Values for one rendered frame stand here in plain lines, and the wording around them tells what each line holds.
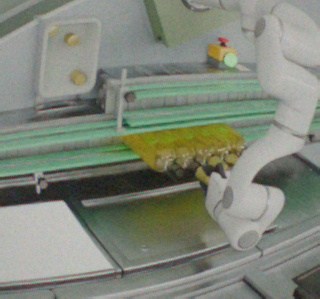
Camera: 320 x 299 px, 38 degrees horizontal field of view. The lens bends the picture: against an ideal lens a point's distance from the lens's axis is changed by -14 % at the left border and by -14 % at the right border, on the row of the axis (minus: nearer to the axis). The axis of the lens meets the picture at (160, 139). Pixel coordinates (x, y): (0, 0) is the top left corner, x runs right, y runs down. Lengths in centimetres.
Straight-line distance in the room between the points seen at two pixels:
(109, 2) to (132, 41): 17
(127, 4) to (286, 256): 87
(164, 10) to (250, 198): 69
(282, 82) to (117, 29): 70
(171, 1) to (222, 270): 79
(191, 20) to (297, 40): 58
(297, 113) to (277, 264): 47
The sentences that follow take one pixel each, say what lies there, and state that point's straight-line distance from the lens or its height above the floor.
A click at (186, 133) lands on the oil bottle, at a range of 143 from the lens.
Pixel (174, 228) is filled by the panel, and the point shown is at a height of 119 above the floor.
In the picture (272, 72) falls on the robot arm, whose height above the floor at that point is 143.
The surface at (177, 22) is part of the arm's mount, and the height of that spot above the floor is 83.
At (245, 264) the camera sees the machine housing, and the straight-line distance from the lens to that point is 123.
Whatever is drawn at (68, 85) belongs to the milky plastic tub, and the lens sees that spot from 143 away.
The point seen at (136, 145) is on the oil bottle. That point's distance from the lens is 139.
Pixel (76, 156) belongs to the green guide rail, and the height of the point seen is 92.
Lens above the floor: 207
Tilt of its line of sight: 51 degrees down
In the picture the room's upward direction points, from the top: 129 degrees clockwise
